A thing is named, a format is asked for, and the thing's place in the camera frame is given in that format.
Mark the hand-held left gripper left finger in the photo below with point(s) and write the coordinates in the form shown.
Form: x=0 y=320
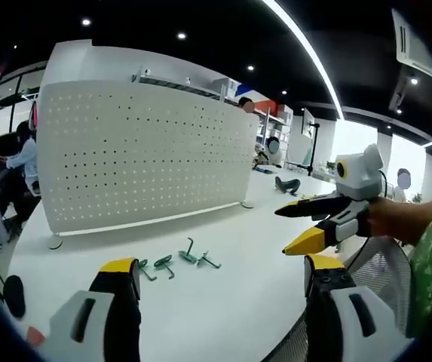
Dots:
x=98 y=316

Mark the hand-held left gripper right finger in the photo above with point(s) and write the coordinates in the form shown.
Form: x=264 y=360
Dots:
x=336 y=316

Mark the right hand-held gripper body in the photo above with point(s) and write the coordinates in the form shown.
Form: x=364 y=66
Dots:
x=359 y=177

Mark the green hook assembly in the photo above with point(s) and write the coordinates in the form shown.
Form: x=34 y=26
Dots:
x=164 y=263
x=147 y=268
x=187 y=254
x=206 y=261

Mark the white perforated mounting plate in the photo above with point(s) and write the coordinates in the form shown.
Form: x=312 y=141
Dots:
x=144 y=158

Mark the person's right hand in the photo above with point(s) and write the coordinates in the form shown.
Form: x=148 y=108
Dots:
x=381 y=218

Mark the dark curved object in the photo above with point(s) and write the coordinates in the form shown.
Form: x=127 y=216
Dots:
x=287 y=184

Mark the black tripod stand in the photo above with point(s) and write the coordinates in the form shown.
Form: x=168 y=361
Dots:
x=313 y=151

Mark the white mesh office chair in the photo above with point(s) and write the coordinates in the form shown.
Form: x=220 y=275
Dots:
x=385 y=271

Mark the red object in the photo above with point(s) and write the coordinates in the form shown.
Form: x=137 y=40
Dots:
x=34 y=335

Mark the black rounded object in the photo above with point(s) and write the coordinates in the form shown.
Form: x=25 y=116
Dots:
x=14 y=296

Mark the ceiling light strip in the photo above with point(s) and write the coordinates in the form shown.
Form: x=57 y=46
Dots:
x=313 y=56

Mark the ceiling air conditioner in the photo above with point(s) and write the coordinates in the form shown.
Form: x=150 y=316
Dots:
x=415 y=45

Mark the white desk partition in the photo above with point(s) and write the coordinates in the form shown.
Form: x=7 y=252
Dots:
x=87 y=64

